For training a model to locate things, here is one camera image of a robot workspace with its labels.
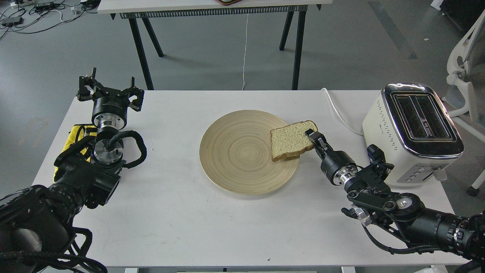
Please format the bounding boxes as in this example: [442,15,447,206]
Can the round wooden plate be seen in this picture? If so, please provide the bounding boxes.
[199,110,299,195]

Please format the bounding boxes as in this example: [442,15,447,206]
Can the background white table black legs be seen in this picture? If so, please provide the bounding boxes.
[97,0,332,90]

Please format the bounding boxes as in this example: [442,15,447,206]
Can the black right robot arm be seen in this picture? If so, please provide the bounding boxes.
[305,129,485,273]

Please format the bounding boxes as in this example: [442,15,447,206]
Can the white chrome toaster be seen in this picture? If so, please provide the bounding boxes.
[362,83,464,188]

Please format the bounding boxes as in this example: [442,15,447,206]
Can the brown object on background table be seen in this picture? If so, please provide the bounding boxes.
[216,0,241,6]

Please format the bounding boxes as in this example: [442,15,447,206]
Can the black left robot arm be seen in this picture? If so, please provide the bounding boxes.
[0,68,147,273]

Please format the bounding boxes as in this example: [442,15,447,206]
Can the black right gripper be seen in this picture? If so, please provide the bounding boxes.
[305,129,357,185]

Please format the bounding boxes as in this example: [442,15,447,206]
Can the slice of bread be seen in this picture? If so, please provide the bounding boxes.
[270,120,318,162]

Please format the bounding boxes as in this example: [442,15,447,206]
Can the floor cables and power strips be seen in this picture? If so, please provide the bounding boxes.
[0,0,101,40]

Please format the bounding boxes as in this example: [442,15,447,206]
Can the white toaster power cord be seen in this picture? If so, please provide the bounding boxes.
[321,88,365,136]

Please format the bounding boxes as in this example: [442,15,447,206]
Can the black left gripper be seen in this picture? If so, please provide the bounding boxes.
[78,67,144,118]

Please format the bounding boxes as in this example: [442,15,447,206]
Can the thin white hanging cable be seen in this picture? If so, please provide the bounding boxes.
[242,14,249,91]

